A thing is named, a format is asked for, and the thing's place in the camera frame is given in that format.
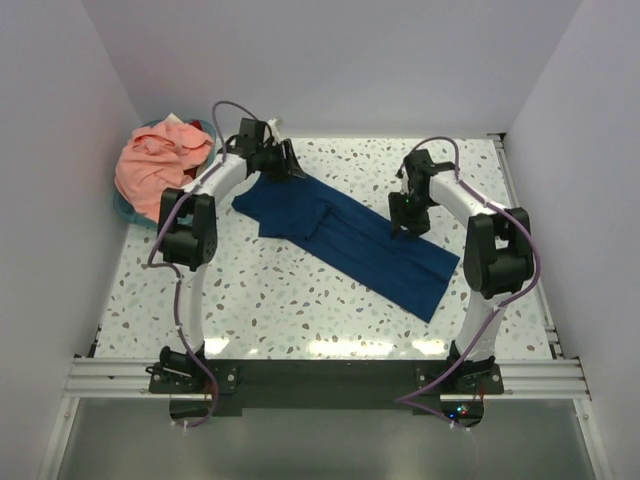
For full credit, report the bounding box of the dark blue t shirt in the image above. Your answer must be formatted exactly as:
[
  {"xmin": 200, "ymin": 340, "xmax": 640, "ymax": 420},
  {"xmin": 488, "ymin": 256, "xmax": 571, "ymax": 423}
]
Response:
[{"xmin": 232, "ymin": 175, "xmax": 459, "ymax": 323}]

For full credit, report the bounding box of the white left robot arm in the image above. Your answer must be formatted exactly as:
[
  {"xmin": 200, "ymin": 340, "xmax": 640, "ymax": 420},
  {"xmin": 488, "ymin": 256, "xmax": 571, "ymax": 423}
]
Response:
[{"xmin": 148, "ymin": 116, "xmax": 304, "ymax": 355}]

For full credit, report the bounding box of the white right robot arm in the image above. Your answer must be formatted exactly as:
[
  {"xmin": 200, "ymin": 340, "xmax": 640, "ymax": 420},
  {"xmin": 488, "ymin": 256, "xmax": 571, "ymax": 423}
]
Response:
[{"xmin": 388, "ymin": 149, "xmax": 534, "ymax": 362}]

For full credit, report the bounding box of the teal plastic laundry basket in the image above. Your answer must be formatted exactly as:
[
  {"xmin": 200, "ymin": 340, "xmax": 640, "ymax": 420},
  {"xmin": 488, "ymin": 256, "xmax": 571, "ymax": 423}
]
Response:
[{"xmin": 112, "ymin": 118, "xmax": 219, "ymax": 229}]

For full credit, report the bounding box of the beige garment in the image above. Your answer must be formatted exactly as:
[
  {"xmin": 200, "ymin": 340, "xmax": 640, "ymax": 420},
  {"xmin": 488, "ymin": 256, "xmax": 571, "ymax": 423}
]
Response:
[{"xmin": 192, "ymin": 164, "xmax": 209, "ymax": 181}]

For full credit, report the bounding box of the dark red garment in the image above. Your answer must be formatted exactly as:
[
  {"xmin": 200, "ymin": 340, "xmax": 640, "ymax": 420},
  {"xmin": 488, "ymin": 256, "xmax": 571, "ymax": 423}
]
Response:
[{"xmin": 188, "ymin": 119, "xmax": 211, "ymax": 132}]

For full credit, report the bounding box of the pink t shirt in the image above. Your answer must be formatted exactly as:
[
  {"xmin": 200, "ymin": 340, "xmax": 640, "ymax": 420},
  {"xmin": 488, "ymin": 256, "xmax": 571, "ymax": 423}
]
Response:
[{"xmin": 114, "ymin": 118, "xmax": 214, "ymax": 221}]

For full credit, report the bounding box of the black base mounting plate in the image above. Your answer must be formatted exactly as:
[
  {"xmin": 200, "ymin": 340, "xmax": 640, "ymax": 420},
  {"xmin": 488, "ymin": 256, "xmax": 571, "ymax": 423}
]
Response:
[{"xmin": 145, "ymin": 347, "xmax": 505, "ymax": 425}]

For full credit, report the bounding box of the aluminium frame rail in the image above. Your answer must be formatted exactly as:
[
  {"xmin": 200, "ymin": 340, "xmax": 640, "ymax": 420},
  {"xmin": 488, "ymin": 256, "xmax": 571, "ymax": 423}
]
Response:
[{"xmin": 63, "ymin": 358, "xmax": 591, "ymax": 400}]

